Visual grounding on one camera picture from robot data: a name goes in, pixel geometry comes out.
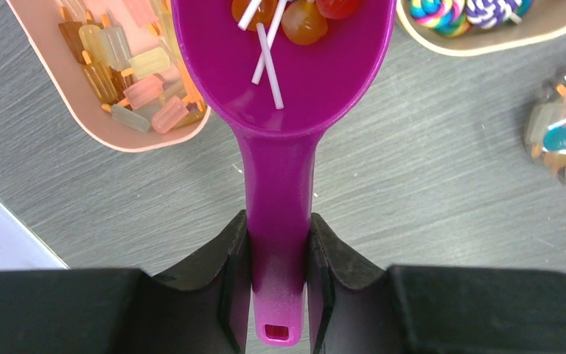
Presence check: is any amber ball lollipop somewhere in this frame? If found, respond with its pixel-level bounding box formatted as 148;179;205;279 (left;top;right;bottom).
251;0;329;86

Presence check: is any orange ball lollipop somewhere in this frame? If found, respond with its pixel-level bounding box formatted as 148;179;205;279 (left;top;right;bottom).
231;0;287;110

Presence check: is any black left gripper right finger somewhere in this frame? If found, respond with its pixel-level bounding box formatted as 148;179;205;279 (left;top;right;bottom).
307;214;566;353

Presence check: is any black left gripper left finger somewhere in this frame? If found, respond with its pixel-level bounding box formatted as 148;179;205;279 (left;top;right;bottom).
0;212;250;353

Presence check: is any tan tray with swirl lollipops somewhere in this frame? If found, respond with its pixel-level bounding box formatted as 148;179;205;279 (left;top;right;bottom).
396;1;566;57

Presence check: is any pink oval candy tray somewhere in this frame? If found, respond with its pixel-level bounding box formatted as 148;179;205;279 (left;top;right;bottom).
9;0;212;153

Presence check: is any magenta plastic scoop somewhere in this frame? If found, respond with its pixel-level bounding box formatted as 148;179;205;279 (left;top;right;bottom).
171;1;396;347

